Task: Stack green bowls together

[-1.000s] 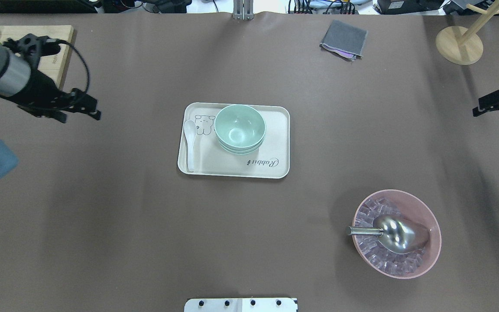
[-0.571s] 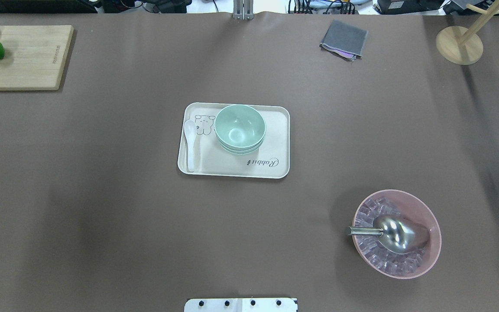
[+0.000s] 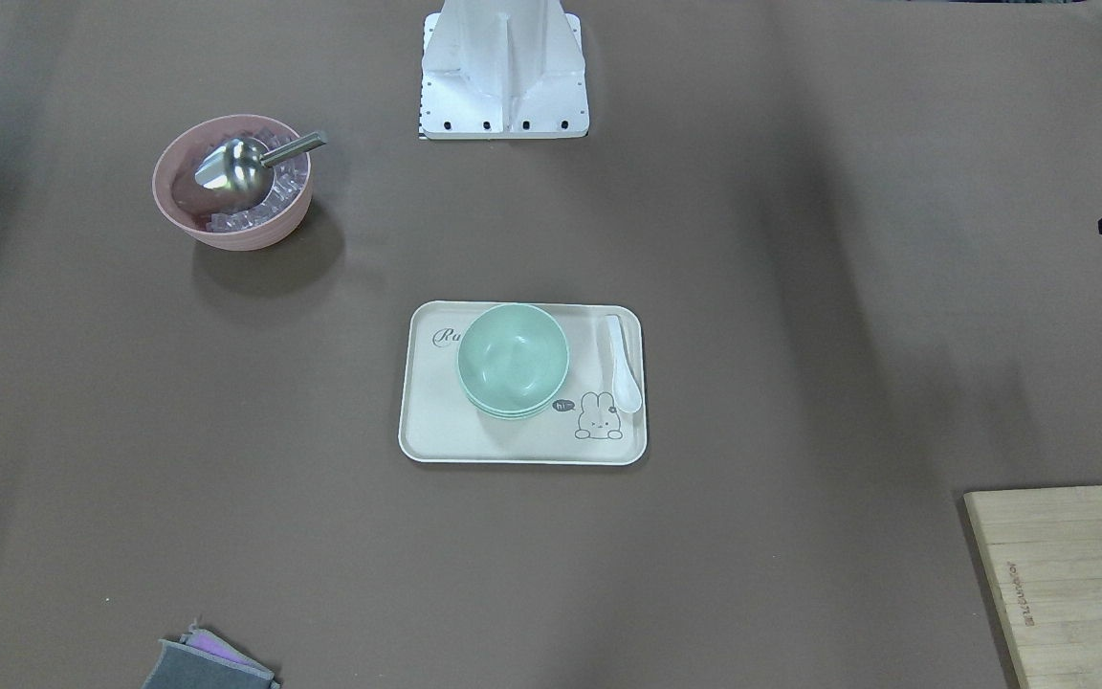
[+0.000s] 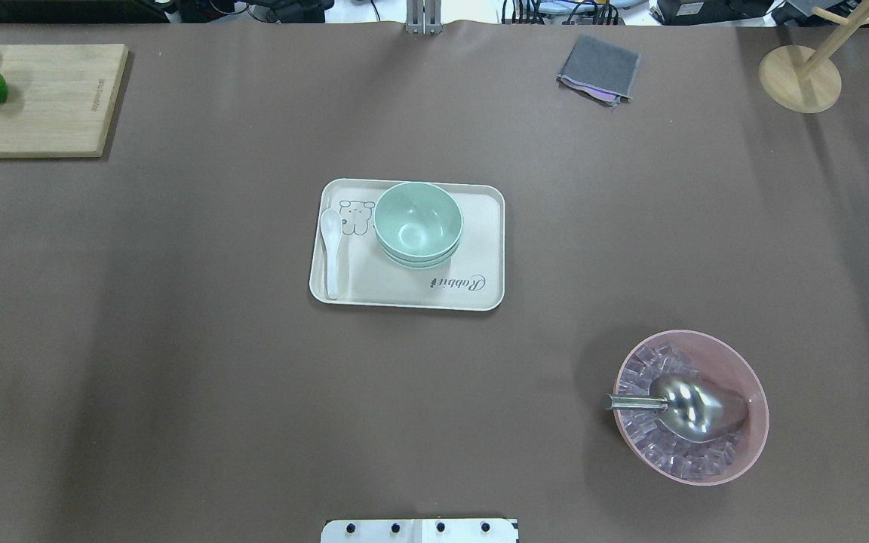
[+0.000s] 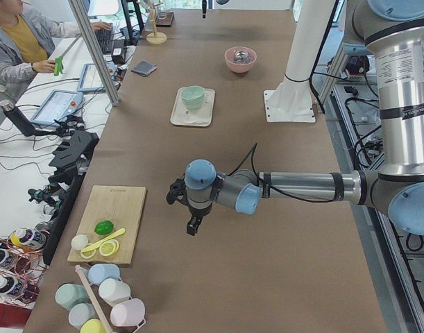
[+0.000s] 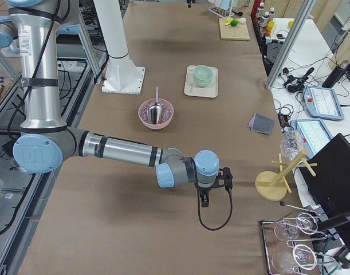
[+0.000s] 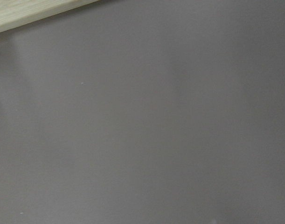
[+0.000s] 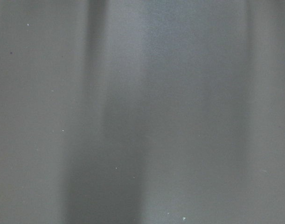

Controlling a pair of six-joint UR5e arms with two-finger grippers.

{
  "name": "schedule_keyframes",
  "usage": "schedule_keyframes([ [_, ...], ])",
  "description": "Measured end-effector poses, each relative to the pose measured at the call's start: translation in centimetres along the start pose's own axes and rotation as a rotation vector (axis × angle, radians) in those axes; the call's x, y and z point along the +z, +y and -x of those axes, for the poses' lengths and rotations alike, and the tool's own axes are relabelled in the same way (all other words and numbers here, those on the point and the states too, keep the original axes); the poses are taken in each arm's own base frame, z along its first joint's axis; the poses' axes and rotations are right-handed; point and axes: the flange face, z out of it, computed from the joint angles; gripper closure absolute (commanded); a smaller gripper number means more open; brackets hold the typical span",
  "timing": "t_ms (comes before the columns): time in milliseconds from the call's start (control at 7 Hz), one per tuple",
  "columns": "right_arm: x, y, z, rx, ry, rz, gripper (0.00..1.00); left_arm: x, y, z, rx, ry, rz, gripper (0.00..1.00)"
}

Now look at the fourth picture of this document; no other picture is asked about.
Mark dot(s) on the aluminium frame post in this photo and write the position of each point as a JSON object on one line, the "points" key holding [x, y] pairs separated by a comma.
{"points": [[423, 17]]}

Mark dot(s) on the grey folded cloth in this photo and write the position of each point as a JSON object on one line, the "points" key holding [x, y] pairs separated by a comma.
{"points": [[603, 71]]}

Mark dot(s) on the cream rabbit serving tray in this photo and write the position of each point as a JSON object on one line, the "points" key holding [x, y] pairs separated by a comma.
{"points": [[473, 279]]}

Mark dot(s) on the pink bowl with ice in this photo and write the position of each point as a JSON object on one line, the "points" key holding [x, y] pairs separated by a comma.
{"points": [[693, 354]]}

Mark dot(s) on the green bowl on tray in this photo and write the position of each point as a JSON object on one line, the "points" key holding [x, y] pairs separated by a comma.
{"points": [[426, 264]]}

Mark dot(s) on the green bowl robot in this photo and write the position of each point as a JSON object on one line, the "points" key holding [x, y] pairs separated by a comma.
{"points": [[418, 221]]}

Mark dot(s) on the wooden mug tree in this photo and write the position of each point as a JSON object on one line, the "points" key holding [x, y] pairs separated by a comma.
{"points": [[804, 79]]}

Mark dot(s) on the wooden cutting board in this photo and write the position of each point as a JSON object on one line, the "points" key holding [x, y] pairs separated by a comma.
{"points": [[62, 98]]}

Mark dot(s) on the metal ice scoop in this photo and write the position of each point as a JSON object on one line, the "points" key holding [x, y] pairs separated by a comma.
{"points": [[688, 407]]}

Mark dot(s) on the white ceramic spoon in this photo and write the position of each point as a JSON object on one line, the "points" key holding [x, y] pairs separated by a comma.
{"points": [[330, 224]]}

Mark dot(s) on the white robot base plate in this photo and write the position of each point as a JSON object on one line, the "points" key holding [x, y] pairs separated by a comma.
{"points": [[453, 529]]}

